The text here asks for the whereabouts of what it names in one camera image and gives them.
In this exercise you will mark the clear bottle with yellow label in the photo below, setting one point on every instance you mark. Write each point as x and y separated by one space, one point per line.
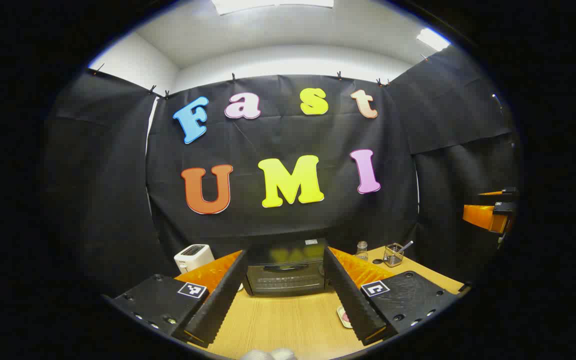
362 251

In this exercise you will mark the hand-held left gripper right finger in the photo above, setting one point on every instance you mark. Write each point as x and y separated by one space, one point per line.
350 300

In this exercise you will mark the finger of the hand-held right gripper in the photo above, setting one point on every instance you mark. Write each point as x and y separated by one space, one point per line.
483 216
505 193

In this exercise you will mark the pink ham slice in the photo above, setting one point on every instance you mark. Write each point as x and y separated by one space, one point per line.
346 318

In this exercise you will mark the ceiling light panel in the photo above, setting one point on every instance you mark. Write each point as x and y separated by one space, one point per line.
273 4
433 39

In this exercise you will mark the black electric oven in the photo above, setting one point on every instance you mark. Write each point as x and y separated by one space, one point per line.
283 277

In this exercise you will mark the cream square plate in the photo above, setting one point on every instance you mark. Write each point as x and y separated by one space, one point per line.
342 314

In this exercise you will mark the white toaster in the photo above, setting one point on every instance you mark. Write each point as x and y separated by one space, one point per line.
193 257

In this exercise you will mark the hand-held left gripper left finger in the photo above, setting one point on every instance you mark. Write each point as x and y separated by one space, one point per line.
223 300

